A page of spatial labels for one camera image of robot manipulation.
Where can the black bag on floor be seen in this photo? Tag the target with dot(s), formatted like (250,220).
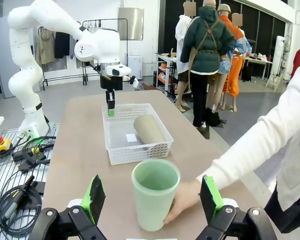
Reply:
(213,117)

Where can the white wooden stepladder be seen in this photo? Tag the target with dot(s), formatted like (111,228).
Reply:
(275,80)

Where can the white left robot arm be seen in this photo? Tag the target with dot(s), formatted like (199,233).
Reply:
(25,50)

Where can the black handheld enabling device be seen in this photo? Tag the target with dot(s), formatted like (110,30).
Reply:
(12,202)

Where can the beige hanging coat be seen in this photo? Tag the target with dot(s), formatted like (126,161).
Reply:
(45,47)

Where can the mannequin in orange jacket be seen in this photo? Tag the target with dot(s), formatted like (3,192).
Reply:
(227,27)

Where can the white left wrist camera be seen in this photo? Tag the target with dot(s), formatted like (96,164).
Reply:
(117,71)

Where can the black hanging garment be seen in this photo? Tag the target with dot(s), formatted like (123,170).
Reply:
(62,45)

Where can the black clothes rack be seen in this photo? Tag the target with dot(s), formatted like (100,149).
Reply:
(43,82)

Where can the grey perforated mounting plate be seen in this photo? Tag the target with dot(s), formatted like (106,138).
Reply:
(0,175)

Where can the white perforated plastic basket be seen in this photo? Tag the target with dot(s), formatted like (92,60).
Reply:
(115,152)

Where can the table with shoes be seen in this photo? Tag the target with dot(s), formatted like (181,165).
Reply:
(258,61)

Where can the pale green plastic cup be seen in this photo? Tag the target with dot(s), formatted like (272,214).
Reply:
(152,207)

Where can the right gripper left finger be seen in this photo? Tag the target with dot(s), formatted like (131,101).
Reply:
(92,202)

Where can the silver metal wall panel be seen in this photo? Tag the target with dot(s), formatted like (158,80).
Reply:
(130,23)

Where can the white storage shelf unit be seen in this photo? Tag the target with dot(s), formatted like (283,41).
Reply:
(165,72)

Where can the person in white cardigan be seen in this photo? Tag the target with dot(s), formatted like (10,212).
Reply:
(297,150)

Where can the tall brown cup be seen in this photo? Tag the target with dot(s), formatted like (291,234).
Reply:
(150,130)

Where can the yellow emergency stop button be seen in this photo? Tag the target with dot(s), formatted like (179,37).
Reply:
(3,146)

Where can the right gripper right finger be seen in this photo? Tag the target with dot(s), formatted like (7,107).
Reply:
(211,202)

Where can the mannequin in blue patterned shirt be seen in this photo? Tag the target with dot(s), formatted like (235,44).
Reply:
(242,45)

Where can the person's right hand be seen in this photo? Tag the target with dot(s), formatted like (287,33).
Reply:
(185,197)

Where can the white air purifier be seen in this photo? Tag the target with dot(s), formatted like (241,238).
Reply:
(135,66)

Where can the person's right forearm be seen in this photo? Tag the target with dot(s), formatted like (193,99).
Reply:
(240,160)

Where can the mannequin in white hoodie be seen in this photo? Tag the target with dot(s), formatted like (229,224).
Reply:
(183,50)

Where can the mannequin in green jacket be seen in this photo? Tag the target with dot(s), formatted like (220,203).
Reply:
(207,50)

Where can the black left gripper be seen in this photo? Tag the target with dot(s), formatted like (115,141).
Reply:
(111,83)

